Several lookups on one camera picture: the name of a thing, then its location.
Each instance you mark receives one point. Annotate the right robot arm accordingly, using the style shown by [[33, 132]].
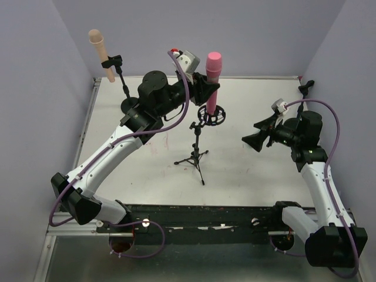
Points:
[[333, 240]]

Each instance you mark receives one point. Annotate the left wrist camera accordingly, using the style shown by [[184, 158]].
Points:
[[187, 61]]

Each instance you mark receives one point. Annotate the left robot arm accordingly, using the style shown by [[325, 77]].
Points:
[[76, 190]]

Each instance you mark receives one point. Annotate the pink microphone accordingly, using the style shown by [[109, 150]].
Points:
[[213, 71]]

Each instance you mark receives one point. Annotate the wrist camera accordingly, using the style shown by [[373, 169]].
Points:
[[187, 61], [280, 107]]

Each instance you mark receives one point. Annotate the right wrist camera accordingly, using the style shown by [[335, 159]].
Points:
[[280, 107]]

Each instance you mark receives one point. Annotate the black round-base clip stand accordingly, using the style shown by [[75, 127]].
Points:
[[117, 62]]

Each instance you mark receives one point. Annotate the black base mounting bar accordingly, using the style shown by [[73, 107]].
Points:
[[199, 225]]

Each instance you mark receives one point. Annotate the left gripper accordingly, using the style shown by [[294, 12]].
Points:
[[198, 88]]

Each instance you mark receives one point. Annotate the beige microphone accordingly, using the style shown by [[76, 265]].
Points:
[[97, 40]]

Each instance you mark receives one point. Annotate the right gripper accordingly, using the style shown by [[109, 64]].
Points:
[[272, 130]]

